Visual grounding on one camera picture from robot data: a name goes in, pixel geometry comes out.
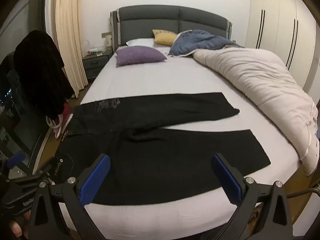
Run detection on bed with white sheet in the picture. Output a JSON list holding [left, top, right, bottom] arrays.
[[59, 44, 303, 240]]

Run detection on person's left hand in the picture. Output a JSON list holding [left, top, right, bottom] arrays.
[[9, 210, 32, 239]]

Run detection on cream curtain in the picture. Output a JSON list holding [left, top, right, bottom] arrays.
[[54, 0, 88, 92]]

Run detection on white pillow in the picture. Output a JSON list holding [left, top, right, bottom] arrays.
[[126, 38, 155, 48]]

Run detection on large window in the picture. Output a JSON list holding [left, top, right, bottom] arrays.
[[0, 0, 49, 173]]

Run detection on black pants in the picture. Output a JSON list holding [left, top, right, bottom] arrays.
[[55, 92, 272, 205]]

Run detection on grey nightstand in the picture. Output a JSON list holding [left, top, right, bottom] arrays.
[[82, 50, 114, 82]]

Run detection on hanging black garment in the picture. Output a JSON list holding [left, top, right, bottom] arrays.
[[14, 30, 75, 120]]

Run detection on white clutter on nightstand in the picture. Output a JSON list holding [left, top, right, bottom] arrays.
[[86, 36, 112, 56]]

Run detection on white wardrobe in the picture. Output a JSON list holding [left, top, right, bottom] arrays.
[[249, 0, 320, 90]]

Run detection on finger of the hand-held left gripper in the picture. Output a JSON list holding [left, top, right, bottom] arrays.
[[6, 170, 53, 188], [7, 152, 27, 169]]

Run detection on yellow pillow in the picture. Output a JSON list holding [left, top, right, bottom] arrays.
[[152, 29, 178, 46]]

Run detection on purple pillow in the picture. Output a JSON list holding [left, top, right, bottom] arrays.
[[115, 46, 167, 67]]

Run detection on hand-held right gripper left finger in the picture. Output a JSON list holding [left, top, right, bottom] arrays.
[[26, 153, 112, 240]]

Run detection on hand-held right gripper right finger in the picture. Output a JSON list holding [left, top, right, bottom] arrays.
[[211, 153, 294, 240]]

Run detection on grey padded headboard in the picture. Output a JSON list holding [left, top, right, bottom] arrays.
[[109, 5, 233, 53]]

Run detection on pink and red cloth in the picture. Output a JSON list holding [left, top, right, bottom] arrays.
[[46, 101, 73, 138]]

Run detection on blue duvet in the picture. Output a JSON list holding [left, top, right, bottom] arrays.
[[169, 29, 244, 58]]

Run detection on beige comforter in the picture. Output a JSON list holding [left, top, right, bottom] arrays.
[[192, 46, 320, 177]]

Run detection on black cable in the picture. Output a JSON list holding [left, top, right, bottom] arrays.
[[286, 187, 320, 198]]

